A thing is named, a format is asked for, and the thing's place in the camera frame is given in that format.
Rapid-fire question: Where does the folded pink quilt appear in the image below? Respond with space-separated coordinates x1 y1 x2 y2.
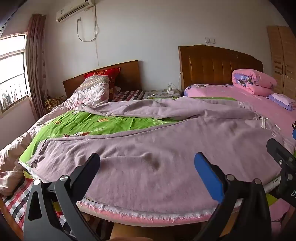
232 69 278 96

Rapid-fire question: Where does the purple pillow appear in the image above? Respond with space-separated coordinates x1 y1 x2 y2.
267 93 296 111

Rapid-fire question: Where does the nightstand with patterned cover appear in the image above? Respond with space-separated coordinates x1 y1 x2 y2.
143 88 182 100

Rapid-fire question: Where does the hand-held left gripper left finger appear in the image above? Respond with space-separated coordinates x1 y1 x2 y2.
23 152 101 241

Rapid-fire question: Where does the pink white patterned quilt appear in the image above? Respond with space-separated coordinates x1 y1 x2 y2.
0 75 110 196

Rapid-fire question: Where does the green cartoon bed sheet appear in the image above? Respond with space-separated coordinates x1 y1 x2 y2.
18 97 238 168

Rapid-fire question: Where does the wooden wardrobe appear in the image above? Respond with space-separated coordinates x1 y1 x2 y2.
267 25 296 98

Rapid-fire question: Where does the brown curtain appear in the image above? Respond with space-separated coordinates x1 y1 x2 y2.
25 14 48 121

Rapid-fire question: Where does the plain wooden headboard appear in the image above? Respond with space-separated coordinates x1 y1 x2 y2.
62 60 143 98

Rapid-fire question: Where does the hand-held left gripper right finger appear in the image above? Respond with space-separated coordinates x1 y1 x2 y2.
194 152 272 241

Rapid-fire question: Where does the red pillow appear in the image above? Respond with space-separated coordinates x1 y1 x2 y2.
84 67 121 93

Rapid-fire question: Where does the white air conditioner cable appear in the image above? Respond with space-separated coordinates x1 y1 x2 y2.
77 4 100 66

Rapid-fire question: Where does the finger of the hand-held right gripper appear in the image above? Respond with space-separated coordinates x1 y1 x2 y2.
266 138 296 183

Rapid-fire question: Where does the lilac purple blanket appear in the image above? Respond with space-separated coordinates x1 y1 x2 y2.
30 96 286 209

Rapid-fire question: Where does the barred window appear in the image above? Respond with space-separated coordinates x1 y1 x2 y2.
0 34 32 114

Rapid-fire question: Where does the ribbed wooden headboard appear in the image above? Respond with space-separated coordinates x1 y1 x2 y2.
178 45 264 93

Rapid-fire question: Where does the white air conditioner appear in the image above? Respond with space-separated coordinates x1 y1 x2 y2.
56 0 95 23

